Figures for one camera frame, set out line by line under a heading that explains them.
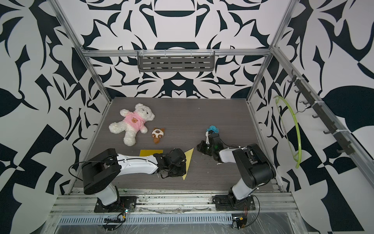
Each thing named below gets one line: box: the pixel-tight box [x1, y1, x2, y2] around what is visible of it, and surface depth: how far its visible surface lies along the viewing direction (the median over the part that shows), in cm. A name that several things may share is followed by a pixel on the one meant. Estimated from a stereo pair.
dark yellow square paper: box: [139, 149, 164, 157], surface depth 95 cm
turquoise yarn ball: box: [205, 125, 220, 134], surface depth 103 cm
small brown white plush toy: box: [151, 127, 166, 144], surface depth 99 cm
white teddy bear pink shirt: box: [108, 103, 155, 147], surface depth 98 cm
